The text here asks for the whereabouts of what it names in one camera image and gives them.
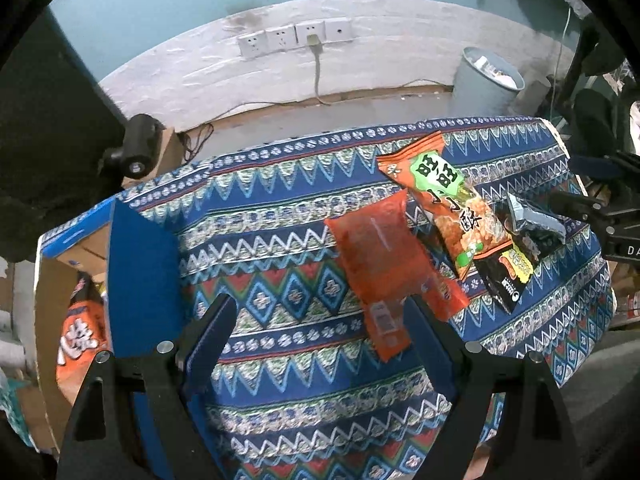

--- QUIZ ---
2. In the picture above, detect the blue patterned tablecloth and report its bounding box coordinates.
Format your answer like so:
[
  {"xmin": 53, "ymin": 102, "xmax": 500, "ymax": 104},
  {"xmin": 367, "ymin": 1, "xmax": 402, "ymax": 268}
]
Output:
[{"xmin": 117, "ymin": 116, "xmax": 616, "ymax": 480}]

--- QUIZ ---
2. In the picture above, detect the orange white-lettered chip packet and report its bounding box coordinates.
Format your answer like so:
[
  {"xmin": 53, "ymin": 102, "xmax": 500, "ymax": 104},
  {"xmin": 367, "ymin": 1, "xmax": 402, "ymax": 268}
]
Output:
[{"xmin": 55, "ymin": 272, "xmax": 113, "ymax": 406}]

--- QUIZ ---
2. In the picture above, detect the black camera device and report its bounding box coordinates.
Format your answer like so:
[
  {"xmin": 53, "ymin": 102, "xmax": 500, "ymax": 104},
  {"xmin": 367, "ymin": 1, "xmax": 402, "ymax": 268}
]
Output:
[{"xmin": 100, "ymin": 114, "xmax": 165, "ymax": 181}]

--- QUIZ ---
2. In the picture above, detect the white wall socket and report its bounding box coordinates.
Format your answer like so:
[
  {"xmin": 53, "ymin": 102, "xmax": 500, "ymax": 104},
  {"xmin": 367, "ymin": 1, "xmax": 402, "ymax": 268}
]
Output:
[
  {"xmin": 265, "ymin": 26, "xmax": 298, "ymax": 53},
  {"xmin": 295, "ymin": 21, "xmax": 327, "ymax": 47},
  {"xmin": 324, "ymin": 16, "xmax": 353, "ymax": 42},
  {"xmin": 237, "ymin": 31, "xmax": 268, "ymax": 58}
]

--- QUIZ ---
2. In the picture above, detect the black snack packet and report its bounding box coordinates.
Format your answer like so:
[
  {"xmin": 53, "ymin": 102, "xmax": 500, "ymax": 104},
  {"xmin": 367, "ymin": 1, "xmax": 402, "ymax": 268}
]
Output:
[{"xmin": 472, "ymin": 210, "xmax": 538, "ymax": 315}]

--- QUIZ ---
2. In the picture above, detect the white paper waste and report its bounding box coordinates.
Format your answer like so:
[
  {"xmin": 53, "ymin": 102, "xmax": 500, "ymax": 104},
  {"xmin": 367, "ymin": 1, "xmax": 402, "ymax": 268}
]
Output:
[{"xmin": 472, "ymin": 55, "xmax": 521, "ymax": 91}]

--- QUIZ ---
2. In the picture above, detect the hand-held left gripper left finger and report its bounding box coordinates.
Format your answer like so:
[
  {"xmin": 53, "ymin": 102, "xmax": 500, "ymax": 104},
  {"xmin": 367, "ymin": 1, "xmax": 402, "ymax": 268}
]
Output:
[{"xmin": 55, "ymin": 292, "xmax": 238, "ymax": 480}]

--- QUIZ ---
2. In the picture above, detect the orange green-label cracker packet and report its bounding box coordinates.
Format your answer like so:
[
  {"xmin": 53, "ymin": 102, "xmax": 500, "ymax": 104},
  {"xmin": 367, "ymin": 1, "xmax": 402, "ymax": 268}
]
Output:
[{"xmin": 376, "ymin": 131, "xmax": 516, "ymax": 281}]

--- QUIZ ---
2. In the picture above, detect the blue cardboard box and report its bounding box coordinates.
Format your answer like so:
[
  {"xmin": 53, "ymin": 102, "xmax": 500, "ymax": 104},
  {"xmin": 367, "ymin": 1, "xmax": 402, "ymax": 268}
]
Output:
[{"xmin": 34, "ymin": 197, "xmax": 223, "ymax": 480}]

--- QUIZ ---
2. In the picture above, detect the silver snack packet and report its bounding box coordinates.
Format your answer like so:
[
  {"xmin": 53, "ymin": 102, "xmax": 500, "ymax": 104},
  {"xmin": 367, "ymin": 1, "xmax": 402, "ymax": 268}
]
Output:
[{"xmin": 505, "ymin": 192, "xmax": 567, "ymax": 246}]

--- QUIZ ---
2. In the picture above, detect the grey trash bin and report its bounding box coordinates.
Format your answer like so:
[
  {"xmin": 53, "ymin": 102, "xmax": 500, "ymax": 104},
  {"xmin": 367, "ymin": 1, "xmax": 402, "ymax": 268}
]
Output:
[{"xmin": 450, "ymin": 46, "xmax": 526, "ymax": 123}]

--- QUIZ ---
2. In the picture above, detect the dark curtain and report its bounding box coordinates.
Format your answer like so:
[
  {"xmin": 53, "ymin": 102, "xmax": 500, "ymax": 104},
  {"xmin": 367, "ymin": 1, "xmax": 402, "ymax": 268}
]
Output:
[{"xmin": 0, "ymin": 7, "xmax": 133, "ymax": 263}]

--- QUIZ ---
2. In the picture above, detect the red translucent snack packet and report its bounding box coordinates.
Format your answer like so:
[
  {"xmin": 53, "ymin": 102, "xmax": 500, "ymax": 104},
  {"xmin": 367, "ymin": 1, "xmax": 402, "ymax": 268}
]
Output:
[{"xmin": 324, "ymin": 189, "xmax": 415, "ymax": 363}]

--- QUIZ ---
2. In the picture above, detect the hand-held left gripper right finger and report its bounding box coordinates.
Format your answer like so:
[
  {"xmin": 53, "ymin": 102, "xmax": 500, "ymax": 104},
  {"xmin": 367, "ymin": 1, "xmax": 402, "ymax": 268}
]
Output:
[{"xmin": 407, "ymin": 292, "xmax": 588, "ymax": 480}]

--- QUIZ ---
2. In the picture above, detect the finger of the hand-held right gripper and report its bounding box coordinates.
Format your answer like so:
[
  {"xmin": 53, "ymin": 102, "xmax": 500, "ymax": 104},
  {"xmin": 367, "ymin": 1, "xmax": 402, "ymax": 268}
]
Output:
[
  {"xmin": 547, "ymin": 190, "xmax": 617, "ymax": 222},
  {"xmin": 570, "ymin": 152, "xmax": 640, "ymax": 182}
]

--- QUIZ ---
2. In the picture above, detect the black chair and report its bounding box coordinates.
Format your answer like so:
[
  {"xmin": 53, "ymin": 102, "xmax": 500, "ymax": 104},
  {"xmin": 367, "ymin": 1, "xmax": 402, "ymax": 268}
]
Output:
[{"xmin": 550, "ymin": 10, "xmax": 626, "ymax": 161}]

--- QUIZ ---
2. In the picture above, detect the grey plug cable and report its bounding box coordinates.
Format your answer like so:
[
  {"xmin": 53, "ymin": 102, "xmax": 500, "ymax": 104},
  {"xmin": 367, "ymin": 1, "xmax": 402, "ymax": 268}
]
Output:
[{"xmin": 306, "ymin": 34, "xmax": 333, "ymax": 106}]

